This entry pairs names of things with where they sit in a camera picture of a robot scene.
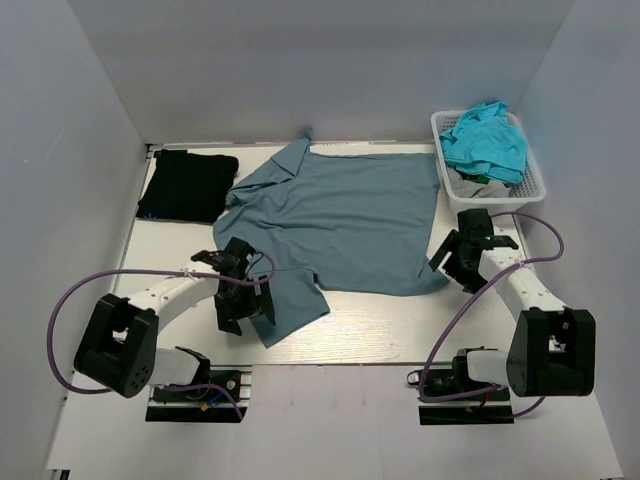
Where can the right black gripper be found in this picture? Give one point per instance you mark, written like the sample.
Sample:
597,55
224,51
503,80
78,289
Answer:
448,245

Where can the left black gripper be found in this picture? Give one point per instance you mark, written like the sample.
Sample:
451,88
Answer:
228,316

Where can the grey-blue t-shirt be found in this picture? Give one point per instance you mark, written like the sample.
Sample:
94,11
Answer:
349,223

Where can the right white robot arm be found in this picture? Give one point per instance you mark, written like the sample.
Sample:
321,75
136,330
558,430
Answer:
552,351

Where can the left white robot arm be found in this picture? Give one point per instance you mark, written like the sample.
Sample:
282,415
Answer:
119,348

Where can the grey t-shirt in basket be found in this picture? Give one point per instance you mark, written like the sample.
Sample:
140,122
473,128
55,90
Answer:
467,189

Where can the green item in basket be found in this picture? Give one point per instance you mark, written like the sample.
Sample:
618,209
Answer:
480,179

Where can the white plastic laundry basket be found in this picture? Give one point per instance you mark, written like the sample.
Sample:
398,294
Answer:
530,190

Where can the turquoise t-shirt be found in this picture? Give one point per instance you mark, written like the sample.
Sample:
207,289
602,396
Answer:
484,144

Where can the folded black t-shirt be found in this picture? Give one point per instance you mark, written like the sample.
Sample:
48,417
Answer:
187,187

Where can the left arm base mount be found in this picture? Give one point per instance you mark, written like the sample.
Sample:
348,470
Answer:
225,399

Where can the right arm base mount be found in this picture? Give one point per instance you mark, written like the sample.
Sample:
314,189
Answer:
458,401

